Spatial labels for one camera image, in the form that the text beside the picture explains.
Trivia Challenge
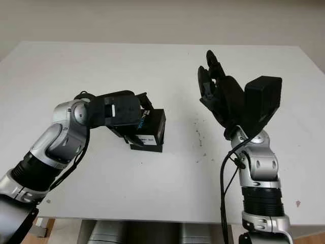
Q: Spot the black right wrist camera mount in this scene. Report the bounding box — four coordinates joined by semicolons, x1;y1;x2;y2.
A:
243;75;282;138

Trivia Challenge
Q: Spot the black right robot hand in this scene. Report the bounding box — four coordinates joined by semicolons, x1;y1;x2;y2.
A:
197;50;248;139

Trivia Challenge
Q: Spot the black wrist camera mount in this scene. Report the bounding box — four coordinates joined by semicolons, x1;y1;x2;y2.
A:
243;75;282;138
88;95;142;128

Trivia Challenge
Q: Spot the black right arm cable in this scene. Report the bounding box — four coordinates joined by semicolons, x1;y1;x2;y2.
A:
219;137;254;244

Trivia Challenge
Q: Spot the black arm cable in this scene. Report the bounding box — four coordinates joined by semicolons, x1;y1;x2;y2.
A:
49;91;90;191
219;137;254;244

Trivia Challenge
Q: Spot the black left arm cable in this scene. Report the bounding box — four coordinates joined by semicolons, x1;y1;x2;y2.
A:
49;91;90;191

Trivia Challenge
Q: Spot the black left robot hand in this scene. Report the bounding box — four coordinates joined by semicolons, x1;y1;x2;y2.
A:
95;90;153;147

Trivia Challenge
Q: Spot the grey and black robot torso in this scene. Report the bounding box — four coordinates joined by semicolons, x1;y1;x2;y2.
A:
77;220;234;244

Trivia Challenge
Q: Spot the white table leg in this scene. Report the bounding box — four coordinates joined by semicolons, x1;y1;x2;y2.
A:
35;218;49;237

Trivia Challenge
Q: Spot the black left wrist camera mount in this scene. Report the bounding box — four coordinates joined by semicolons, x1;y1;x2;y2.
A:
88;95;142;128

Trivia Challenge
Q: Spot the black box base with insert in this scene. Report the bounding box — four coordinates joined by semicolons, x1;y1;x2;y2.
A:
130;141;163;153

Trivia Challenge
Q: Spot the black RealSense box lid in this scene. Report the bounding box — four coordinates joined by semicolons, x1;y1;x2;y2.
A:
136;108;167;147

